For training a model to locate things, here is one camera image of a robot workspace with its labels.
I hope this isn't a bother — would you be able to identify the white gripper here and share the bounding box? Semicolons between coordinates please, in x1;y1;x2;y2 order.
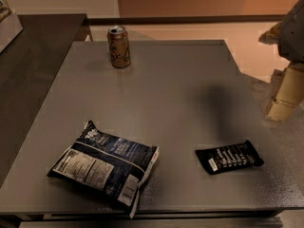
258;0;304;122

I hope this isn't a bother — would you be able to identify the orange soda can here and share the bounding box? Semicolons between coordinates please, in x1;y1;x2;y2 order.
107;26;131;68

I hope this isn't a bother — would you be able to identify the blue chip bag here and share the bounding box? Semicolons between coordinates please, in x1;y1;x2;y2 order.
47;121;159;217

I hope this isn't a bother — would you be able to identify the black snack bar wrapper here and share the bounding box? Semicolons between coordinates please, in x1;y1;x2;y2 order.
195;140;264;175

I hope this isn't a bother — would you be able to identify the dark side counter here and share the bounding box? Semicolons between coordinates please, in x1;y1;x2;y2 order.
0;14;86;186

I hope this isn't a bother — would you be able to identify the white box on counter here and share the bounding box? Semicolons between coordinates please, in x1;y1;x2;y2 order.
0;0;23;53

